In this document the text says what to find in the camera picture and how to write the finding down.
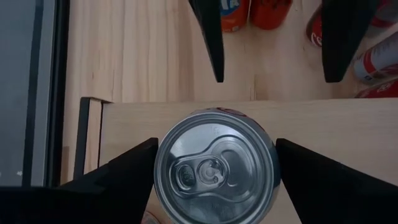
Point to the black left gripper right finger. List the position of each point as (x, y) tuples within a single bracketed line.
[(311, 186)]

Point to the wooden shelf black metal frame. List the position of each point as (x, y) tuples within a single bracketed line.
[(326, 130)]

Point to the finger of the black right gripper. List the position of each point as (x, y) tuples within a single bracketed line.
[(342, 37), (211, 31)]

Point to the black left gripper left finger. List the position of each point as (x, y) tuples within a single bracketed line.
[(130, 186)]

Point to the red Coca-Cola can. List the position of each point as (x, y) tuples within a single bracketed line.
[(314, 31)]

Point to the orange Fanta can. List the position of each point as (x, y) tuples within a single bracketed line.
[(270, 14), (236, 15)]

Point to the Star Wars Coca-Cola can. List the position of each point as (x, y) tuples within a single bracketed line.
[(379, 91)]

